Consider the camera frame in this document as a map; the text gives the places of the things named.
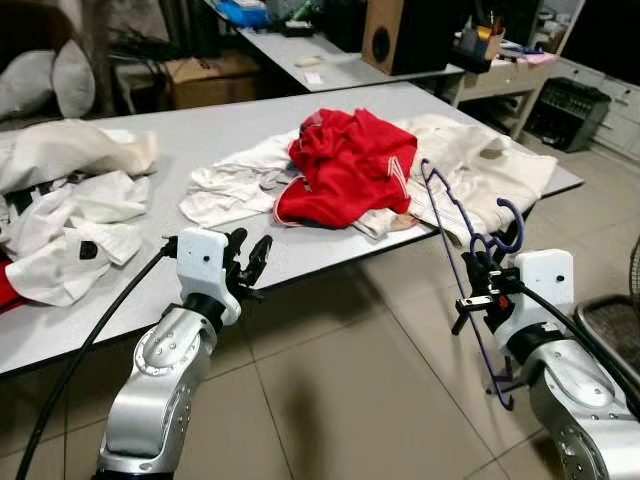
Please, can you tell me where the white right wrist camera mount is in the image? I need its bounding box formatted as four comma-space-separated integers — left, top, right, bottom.
495, 250, 576, 351

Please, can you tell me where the red jacket with white stripes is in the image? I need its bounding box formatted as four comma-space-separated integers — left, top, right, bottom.
273, 108, 419, 229

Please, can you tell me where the grey pillow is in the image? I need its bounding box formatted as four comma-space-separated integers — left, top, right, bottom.
0, 50, 56, 121
52, 40, 96, 119

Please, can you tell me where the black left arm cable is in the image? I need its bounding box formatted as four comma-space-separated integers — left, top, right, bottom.
15, 238, 179, 480

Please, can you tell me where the small beige desk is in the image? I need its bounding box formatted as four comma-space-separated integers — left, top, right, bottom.
455, 55, 561, 136

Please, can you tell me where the brown wooden speaker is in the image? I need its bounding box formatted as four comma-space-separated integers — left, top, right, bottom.
362, 0, 461, 76

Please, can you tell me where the black pen holder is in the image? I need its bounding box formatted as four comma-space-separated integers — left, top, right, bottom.
455, 15, 506, 73

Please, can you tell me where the red garment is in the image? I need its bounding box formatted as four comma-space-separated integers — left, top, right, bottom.
0, 262, 16, 311

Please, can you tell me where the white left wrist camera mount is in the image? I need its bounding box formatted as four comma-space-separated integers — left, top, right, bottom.
175, 228, 243, 326

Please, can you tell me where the black audio mixer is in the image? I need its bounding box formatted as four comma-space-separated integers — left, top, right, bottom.
525, 78, 611, 153

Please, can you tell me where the white shirt black button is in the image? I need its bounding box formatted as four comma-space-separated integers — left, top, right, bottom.
0, 170, 151, 306

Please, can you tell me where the cardboard box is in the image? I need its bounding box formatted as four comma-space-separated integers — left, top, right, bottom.
165, 55, 263, 109

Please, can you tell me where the purple plastic clothes hanger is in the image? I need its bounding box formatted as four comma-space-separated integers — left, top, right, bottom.
420, 160, 526, 411

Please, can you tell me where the white desk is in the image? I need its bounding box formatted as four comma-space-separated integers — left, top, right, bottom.
205, 0, 466, 96

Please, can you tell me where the crumpled white shirt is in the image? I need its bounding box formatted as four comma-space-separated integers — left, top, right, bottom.
180, 130, 311, 228

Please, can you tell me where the white drawer cabinet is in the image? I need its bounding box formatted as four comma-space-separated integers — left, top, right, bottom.
555, 55, 640, 161

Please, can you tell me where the cream white jacket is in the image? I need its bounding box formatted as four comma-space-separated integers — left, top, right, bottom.
355, 113, 559, 246

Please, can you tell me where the blue plastic item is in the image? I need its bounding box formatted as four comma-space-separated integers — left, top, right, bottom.
215, 0, 271, 29

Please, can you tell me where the plaid cushion metal chair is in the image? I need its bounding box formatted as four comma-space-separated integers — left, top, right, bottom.
570, 293, 640, 373

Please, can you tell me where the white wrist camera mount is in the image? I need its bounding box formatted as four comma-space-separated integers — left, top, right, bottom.
175, 228, 243, 326
495, 250, 576, 351

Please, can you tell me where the grey folding table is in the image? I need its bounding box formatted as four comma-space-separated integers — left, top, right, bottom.
0, 80, 584, 379

